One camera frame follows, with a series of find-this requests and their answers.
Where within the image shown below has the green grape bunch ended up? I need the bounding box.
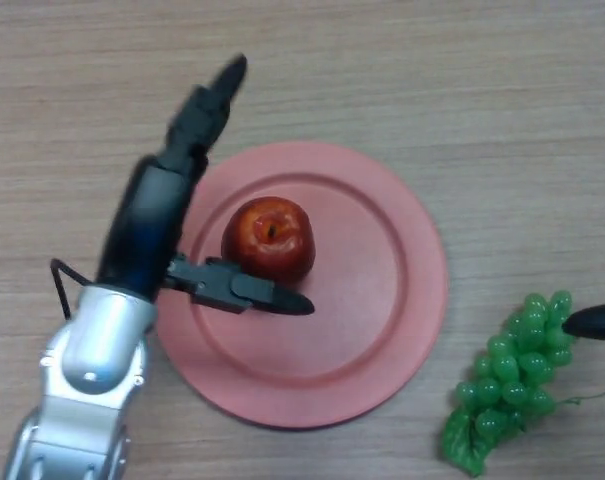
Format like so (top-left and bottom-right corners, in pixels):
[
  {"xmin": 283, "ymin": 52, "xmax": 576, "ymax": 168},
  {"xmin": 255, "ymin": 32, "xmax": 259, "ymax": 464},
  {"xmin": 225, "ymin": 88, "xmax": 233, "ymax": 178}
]
[{"xmin": 441, "ymin": 289, "xmax": 605, "ymax": 476}]

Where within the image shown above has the pink round plate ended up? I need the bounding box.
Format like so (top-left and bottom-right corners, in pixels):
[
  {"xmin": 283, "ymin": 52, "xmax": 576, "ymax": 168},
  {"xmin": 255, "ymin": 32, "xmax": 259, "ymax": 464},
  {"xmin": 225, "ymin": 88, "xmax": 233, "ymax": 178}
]
[{"xmin": 154, "ymin": 141, "xmax": 449, "ymax": 430}]

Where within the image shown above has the red apple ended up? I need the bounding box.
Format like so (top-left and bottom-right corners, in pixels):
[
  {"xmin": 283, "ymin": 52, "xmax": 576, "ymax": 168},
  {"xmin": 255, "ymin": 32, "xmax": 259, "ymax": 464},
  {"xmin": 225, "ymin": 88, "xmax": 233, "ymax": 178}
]
[{"xmin": 220, "ymin": 196, "xmax": 317, "ymax": 285}]

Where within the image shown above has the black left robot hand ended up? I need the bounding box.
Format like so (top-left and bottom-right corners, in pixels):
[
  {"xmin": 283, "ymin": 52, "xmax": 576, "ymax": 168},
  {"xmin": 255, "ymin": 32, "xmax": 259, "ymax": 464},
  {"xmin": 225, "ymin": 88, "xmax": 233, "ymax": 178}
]
[{"xmin": 95, "ymin": 53, "xmax": 317, "ymax": 317}]

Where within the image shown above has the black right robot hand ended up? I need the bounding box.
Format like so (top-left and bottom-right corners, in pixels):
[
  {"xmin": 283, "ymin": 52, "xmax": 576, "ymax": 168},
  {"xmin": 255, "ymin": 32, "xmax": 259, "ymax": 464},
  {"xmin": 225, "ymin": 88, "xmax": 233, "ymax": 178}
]
[{"xmin": 561, "ymin": 302, "xmax": 605, "ymax": 344}]

